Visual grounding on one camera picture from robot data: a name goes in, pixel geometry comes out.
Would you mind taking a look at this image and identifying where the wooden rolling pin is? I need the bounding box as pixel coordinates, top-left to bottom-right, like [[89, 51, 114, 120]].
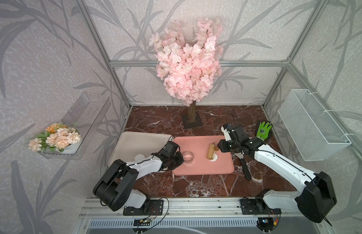
[[207, 143, 219, 160]]

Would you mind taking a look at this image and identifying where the white dough ball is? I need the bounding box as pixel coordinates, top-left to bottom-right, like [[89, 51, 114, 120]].
[[210, 154, 218, 162]]

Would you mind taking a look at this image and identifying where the pink silicone mat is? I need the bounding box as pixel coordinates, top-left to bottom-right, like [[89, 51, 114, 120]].
[[173, 136, 234, 176]]

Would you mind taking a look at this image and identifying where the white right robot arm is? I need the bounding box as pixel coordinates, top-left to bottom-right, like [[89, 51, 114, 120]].
[[218, 124, 337, 223]]

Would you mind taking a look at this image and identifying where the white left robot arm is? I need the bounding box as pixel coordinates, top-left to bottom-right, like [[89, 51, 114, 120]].
[[93, 141, 184, 214]]

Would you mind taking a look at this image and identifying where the green work glove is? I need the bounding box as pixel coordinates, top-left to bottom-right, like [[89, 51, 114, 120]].
[[256, 121, 273, 141]]

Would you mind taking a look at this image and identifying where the black metal tree base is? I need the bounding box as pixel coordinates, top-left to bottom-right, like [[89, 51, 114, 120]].
[[181, 113, 203, 130]]

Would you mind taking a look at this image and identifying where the beige silicone mat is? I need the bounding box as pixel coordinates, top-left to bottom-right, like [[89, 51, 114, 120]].
[[107, 131, 174, 167]]

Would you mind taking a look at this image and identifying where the artificial cherry blossom tree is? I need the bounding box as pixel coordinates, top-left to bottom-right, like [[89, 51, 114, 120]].
[[149, 18, 223, 123]]

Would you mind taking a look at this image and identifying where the peach artificial flower bouquet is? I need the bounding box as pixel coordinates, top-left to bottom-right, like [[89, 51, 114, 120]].
[[28, 122, 81, 153]]

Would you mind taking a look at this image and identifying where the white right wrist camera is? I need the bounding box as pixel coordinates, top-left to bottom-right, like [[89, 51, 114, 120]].
[[221, 124, 234, 141]]

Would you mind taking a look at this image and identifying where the metal spatula black handle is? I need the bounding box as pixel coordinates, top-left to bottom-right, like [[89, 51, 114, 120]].
[[235, 153, 252, 181]]

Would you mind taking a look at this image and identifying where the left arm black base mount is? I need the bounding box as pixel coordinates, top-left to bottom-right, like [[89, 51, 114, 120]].
[[123, 190, 164, 216]]

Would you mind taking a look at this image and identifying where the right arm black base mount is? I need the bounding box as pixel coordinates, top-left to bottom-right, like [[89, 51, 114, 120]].
[[240, 189, 282, 215]]

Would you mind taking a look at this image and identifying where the white wire mesh basket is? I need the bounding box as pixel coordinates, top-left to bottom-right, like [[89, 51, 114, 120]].
[[278, 89, 351, 161]]

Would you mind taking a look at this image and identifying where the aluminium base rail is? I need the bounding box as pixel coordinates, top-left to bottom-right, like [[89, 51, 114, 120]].
[[73, 197, 334, 234]]

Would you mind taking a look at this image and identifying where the clear plastic wall shelf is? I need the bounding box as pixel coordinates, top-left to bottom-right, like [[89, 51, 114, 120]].
[[39, 92, 111, 160]]

